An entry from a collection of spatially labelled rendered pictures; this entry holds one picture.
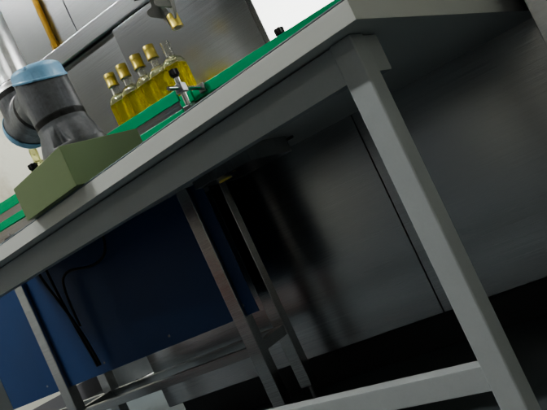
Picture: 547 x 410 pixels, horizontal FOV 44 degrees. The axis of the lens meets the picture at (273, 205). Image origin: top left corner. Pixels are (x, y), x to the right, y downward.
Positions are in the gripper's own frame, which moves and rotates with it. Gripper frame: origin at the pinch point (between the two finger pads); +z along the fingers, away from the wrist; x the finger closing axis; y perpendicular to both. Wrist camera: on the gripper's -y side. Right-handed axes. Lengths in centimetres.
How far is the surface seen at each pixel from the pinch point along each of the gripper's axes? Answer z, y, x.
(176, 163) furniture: 49, 47, 50
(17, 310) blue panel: 54, 56, -77
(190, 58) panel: 8.6, -7.3, -12.7
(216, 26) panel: 5.3, -13.4, -1.5
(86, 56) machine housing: -13.5, 7.3, -47.4
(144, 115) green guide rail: 23.0, 18.7, -6.4
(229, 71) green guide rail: 23.6, -1.4, 11.2
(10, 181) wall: -51, -34, -345
